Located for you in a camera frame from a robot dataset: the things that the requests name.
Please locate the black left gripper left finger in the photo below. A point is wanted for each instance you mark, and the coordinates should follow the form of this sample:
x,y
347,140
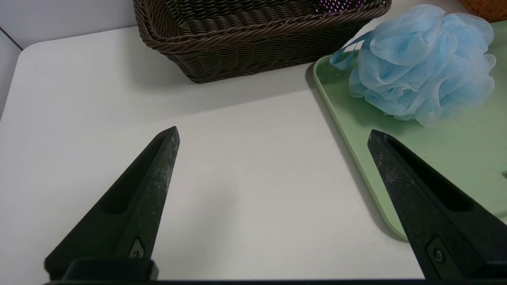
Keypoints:
x,y
130,206

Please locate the light green plastic tray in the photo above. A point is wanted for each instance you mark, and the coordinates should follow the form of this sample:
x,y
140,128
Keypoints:
x,y
467,154

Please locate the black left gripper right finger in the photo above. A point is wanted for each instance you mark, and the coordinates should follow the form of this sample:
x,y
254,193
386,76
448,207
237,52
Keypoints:
x,y
435,221

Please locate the dark brown wicker basket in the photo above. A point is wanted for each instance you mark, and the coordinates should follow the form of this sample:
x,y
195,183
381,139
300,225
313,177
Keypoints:
x,y
245,47

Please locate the light blue bath loofah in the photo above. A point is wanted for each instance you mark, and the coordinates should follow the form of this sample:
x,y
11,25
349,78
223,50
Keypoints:
x,y
420,67

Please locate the orange wicker basket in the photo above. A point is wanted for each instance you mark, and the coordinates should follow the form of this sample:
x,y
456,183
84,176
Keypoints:
x,y
487,10

